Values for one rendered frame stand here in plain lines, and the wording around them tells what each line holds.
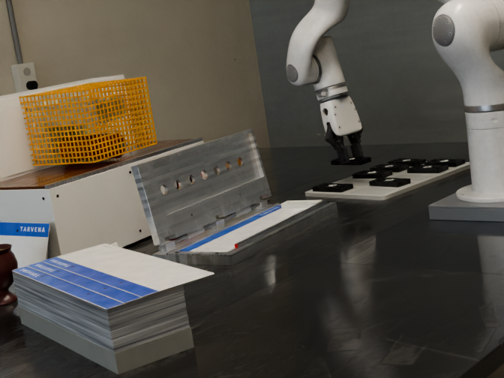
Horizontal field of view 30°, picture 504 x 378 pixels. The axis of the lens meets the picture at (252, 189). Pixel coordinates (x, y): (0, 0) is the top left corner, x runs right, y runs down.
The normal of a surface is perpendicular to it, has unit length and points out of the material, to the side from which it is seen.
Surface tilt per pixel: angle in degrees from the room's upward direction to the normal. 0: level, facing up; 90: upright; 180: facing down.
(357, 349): 0
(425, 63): 90
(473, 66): 126
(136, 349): 90
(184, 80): 90
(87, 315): 90
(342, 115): 78
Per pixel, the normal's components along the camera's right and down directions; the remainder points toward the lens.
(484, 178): -0.67, 0.22
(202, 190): 0.79, -0.18
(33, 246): -0.62, -0.14
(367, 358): -0.14, -0.97
